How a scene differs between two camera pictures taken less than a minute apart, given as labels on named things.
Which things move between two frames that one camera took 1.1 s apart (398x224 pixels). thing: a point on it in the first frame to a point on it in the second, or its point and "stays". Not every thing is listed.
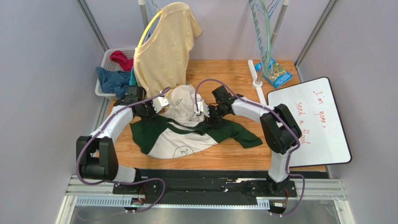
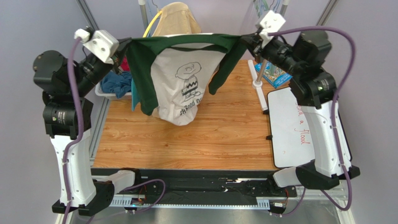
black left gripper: x=150 y=103 to x=118 y=53
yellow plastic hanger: x=148 y=26 stays
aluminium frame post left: x=86 y=11 stays
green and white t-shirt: x=176 y=132 to x=176 y=71
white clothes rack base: x=256 y=84 stays
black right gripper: x=212 y=115 to x=254 y=42
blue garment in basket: x=114 y=82 stays
